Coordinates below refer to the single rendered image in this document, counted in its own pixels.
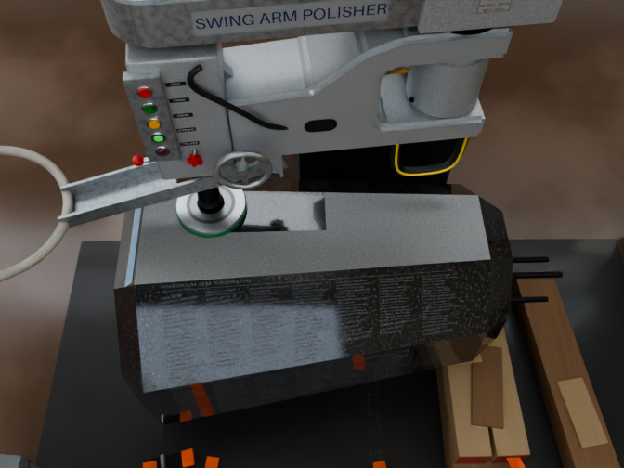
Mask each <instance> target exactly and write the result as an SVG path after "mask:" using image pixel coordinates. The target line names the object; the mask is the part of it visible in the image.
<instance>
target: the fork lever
mask: <svg viewBox="0 0 624 468"><path fill-rule="evenodd" d="M264 172H265V165H264V164H262V165H260V166H258V167H256V168H254V169H252V173H253V174H252V176H251V177H255V176H260V175H263V174H264ZM222 176H223V177H224V178H225V179H227V180H229V181H233V182H237V181H241V179H238V178H237V177H235V173H233V174H226V175H222ZM251 177H249V178H251ZM279 177H280V172H279V171H272V174H271V176H270V179H278V178H279ZM220 186H224V185H222V184H220V183H219V182H218V181H217V180H216V179H215V176H214V175H208V176H202V177H198V178H194V179H191V180H188V181H185V182H181V183H177V179H169V180H164V179H162V177H161V175H160V172H159V169H158V165H157V163H156V162H144V164H143V165H142V166H135V165H133V166H129V167H126V168H123V169H120V170H116V171H113V172H109V173H107V174H103V175H97V176H94V177H90V178H87V179H84V180H81V181H77V182H74V183H70V184H68V185H64V186H61V187H60V189H61V190H62V191H63V192H64V191H69V192H71V193H72V195H73V213H70V214H65V215H61V216H58V221H59V222H67V223H69V228H70V227H74V226H77V225H81V224H84V223H87V222H91V221H95V220H98V219H101V218H105V217H108V216H112V215H117V214H121V213H125V212H128V211H132V210H135V209H138V208H142V207H146V206H149V205H152V204H156V203H159V202H165V201H169V200H172V199H175V198H179V197H183V196H186V195H189V194H193V193H196V192H200V191H204V190H207V189H213V188H216V187H220Z"/></svg>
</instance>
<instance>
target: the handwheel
mask: <svg viewBox="0 0 624 468"><path fill-rule="evenodd" d="M237 158H238V162H237V163H236V164H235V165H233V164H228V163H227V162H228V161H231V160H233V159H237ZM246 158H253V159H256V161H254V162H251V163H249V162H247V159H246ZM262 164H264V165H265V167H266V170H265V172H264V174H263V175H262V176H261V177H259V178H257V179H255V180H254V181H250V182H248V178H249V177H251V176H252V174H253V173H252V169H254V168H256V167H258V166H260V165H262ZM221 169H225V170H229V171H233V172H235V177H237V178H238V179H241V181H242V183H240V182H233V181H229V180H227V179H225V178H224V177H223V176H222V175H221ZM272 170H273V167H272V163H271V161H270V160H269V159H268V157H266V156H265V155H263V154H262V153H259V152H256V151H252V150H237V151H232V152H230V153H228V154H226V155H224V156H222V157H221V158H220V159H219V160H218V161H217V162H216V163H215V165H214V177H215V179H216V180H217V181H218V182H219V183H220V184H222V185H224V186H226V187H228V188H231V189H252V188H255V187H258V186H260V185H262V184H263V183H265V182H266V181H267V180H268V179H269V178H270V176H271V174H272Z"/></svg>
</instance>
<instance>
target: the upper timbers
mask: <svg viewBox="0 0 624 468"><path fill-rule="evenodd" d="M489 346H496V347H502V381H503V421H504V428H503V429H500V428H492V427H486V426H478V425H472V364H467V365H457V366H447V367H442V372H443V380H444V387H445V395H446V402H447V410H448V424H449V431H450V439H451V446H452V454H453V461H454V463H455V464H462V463H487V461H488V460H489V459H490V461H491V462H492V463H500V462H508V461H507V459H506V458H518V457H520V458H521V460H522V462H523V461H524V460H525V459H526V458H527V457H528V456H529V455H530V451H529V446H528V442H527V434H526V429H525V425H524V420H523V416H522V411H521V407H520V402H519V398H518V394H517V389H516V384H515V380H514V372H513V367H512V363H511V359H510V354H509V349H508V345H507V341H506V336H505V331H504V328H502V329H501V331H500V333H499V335H498V337H497V338H496V339H495V340H494V341H493V342H492V343H491V344H490V345H489Z"/></svg>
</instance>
